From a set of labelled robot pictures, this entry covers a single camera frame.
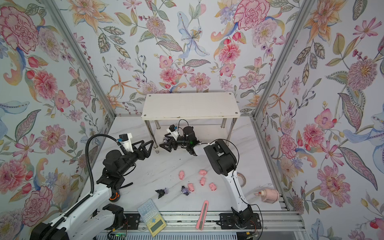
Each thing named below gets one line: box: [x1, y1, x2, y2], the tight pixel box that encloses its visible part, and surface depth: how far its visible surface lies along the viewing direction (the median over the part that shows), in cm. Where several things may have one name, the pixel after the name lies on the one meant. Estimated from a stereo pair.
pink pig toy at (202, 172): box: [198, 169, 208, 176], surface depth 91 cm
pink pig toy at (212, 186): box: [209, 182, 217, 191], surface depth 85 cm
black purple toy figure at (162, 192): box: [155, 187, 168, 200], surface depth 84 cm
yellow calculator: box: [137, 198, 167, 238], surface depth 76 cm
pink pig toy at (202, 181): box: [200, 177, 206, 186], surface depth 88 cm
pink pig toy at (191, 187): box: [188, 183, 195, 192], surface depth 86 cm
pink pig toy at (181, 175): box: [179, 170, 185, 180], surface depth 90 cm
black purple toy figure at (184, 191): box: [181, 186, 190, 196], surface depth 84 cm
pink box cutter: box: [196, 200, 209, 231], surface depth 76 cm
